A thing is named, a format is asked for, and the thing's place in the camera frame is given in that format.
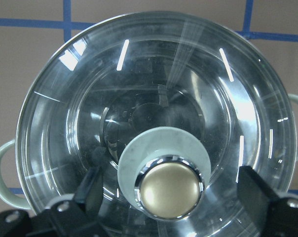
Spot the glass pot lid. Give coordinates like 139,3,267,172
16,12,297,237

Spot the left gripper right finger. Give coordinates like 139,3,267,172
237,166,298,237

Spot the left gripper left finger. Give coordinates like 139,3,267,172
0,166,105,237

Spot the pale green electric pot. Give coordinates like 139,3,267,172
0,94,298,210

